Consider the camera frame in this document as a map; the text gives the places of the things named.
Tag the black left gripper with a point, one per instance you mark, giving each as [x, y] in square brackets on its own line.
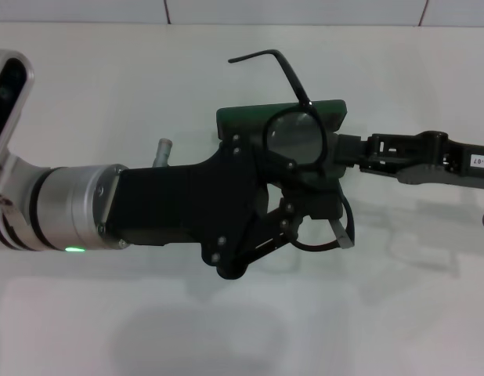
[187, 207]

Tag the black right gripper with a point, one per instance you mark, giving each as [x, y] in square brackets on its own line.
[465, 156]

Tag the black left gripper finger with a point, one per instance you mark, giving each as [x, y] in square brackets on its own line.
[324, 205]

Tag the green glasses case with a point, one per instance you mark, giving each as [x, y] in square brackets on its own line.
[246, 113]

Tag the black glasses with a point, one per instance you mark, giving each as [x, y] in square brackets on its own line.
[297, 84]

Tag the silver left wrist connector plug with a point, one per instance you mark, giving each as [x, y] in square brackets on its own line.
[162, 150]

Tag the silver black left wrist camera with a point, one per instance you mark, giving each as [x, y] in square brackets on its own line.
[9, 102]

